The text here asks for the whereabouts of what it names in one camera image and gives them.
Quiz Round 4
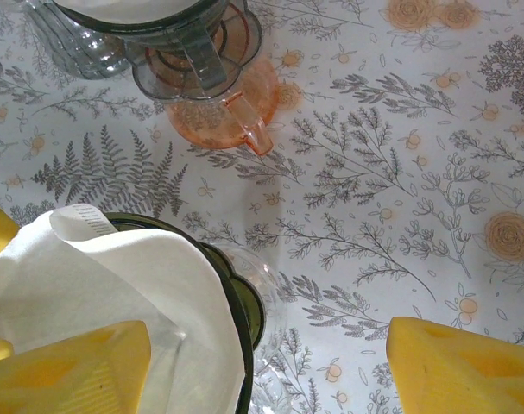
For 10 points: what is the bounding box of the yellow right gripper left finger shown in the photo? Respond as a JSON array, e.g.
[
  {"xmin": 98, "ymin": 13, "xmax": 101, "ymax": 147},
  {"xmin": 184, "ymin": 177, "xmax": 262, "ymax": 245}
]
[{"xmin": 0, "ymin": 320, "xmax": 153, "ymax": 414}]

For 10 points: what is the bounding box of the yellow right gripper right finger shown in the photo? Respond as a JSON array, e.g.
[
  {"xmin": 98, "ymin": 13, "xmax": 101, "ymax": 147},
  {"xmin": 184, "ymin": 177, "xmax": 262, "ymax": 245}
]
[{"xmin": 385, "ymin": 316, "xmax": 524, "ymax": 414}]

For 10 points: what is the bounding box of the white paper coffee filter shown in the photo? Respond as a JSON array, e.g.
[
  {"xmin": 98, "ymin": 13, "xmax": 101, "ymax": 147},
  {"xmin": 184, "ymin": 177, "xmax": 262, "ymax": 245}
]
[
  {"xmin": 0, "ymin": 203, "xmax": 246, "ymax": 414},
  {"xmin": 53, "ymin": 0, "xmax": 203, "ymax": 23}
]

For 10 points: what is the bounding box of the dark green plastic dripper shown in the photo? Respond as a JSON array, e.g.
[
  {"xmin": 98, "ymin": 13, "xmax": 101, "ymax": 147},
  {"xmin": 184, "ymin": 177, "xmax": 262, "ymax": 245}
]
[{"xmin": 101, "ymin": 210, "xmax": 268, "ymax": 414}]

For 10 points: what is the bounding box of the grey glass coffee server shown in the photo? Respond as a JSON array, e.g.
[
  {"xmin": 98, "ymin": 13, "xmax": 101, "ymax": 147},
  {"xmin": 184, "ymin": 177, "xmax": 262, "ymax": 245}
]
[{"xmin": 0, "ymin": 0, "xmax": 131, "ymax": 82}]

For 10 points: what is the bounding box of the clear glass coffee server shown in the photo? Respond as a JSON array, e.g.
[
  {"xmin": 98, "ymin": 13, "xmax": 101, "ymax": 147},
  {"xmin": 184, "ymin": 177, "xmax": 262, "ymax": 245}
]
[{"xmin": 218, "ymin": 243, "xmax": 291, "ymax": 414}]

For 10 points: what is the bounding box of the smoke grey plastic dripper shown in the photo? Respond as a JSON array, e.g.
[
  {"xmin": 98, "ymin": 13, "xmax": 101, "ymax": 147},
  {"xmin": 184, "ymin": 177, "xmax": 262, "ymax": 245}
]
[{"xmin": 56, "ymin": 0, "xmax": 263, "ymax": 102}]

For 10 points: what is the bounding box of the floral tablecloth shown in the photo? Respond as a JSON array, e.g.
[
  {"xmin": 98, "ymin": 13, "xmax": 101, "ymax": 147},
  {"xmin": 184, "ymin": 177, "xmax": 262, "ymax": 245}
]
[{"xmin": 0, "ymin": 0, "xmax": 524, "ymax": 414}]

